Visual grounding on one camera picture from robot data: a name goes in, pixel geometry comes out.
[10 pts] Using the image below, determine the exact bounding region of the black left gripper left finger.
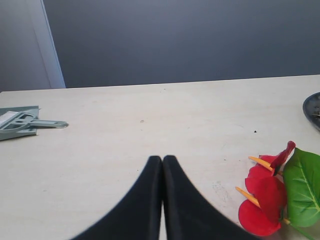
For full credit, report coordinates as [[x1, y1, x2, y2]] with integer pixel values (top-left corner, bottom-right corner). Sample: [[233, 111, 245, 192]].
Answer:
[[74, 156, 162, 240]]

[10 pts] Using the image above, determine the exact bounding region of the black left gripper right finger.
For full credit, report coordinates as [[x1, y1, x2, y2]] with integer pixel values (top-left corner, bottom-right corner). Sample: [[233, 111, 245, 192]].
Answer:
[[163, 155, 257, 240]]

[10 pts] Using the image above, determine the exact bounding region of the red artificial anthurium flower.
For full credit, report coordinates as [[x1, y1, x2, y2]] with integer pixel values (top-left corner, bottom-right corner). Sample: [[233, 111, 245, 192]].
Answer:
[[236, 141, 320, 240]]

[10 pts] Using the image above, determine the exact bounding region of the green plastic dustpan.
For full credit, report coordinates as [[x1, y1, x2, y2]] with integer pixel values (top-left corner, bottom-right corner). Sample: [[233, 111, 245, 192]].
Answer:
[[0, 105, 40, 141]]

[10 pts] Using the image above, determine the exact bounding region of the green hand brush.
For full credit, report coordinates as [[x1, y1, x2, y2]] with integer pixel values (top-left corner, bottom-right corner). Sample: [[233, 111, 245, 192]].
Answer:
[[0, 111, 69, 133]]

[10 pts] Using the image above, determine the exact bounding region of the grey round metal tray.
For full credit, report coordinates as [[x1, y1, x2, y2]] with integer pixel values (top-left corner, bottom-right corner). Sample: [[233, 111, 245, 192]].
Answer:
[[302, 92, 320, 131]]

